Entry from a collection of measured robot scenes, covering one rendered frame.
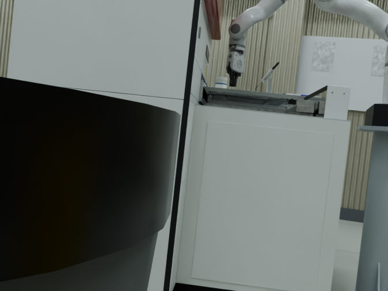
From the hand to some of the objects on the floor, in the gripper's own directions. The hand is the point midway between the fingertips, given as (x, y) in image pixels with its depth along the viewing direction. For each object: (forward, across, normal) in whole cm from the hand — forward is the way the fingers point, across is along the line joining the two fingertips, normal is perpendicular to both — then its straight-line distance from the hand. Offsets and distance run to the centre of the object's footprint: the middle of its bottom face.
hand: (232, 82), depth 221 cm
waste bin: (+98, +171, +84) cm, 214 cm away
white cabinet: (+98, -13, +12) cm, 100 cm away
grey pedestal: (+98, -36, +80) cm, 131 cm away
